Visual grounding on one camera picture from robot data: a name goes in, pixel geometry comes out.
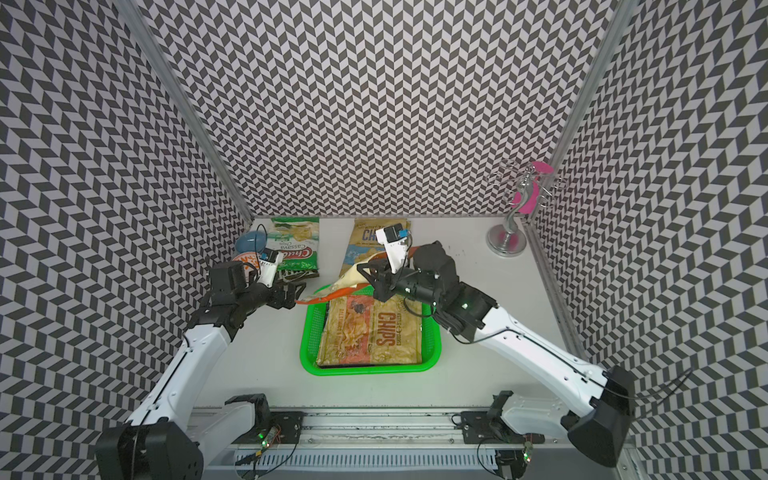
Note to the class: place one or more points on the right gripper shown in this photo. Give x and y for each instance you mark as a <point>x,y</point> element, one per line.
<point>382,279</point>

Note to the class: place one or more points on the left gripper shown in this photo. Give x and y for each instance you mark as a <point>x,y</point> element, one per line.
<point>278,302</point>

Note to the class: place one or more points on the orange cassava chips bag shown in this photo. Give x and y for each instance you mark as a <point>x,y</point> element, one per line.
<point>348,284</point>

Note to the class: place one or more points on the tan orange CHIPS bag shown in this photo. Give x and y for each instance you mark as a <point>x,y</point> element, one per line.
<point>360,331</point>

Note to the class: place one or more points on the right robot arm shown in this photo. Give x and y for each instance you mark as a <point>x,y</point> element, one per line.
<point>593,407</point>

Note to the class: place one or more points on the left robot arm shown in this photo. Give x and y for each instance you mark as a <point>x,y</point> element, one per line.
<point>157,440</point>

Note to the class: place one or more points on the green plastic basket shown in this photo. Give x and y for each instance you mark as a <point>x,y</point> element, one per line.
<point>431,345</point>

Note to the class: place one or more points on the yellow blue CHIPS bag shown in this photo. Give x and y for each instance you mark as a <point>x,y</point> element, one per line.
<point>363,242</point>

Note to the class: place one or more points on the green white Chulo chips bag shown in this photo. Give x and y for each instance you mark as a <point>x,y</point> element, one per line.
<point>298,239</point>

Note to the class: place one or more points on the orange patterned bowl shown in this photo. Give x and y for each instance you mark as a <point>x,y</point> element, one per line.
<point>250,258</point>

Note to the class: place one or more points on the blue bowl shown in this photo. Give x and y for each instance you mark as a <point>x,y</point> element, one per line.
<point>252,241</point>

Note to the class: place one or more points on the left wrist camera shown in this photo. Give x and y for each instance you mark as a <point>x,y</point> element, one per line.
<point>269,261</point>

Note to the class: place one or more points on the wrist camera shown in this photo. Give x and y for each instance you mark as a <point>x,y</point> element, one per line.
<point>269,261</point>
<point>396,241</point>

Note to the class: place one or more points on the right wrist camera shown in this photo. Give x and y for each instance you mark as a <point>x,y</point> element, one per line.
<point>396,241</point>

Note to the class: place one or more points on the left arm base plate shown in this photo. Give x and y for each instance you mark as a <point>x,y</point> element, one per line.
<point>284,427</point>

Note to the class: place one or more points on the aluminium front rail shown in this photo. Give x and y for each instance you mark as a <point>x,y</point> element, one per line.
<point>384,429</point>

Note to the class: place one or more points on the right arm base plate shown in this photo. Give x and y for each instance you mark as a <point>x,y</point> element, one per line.
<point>478,426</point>

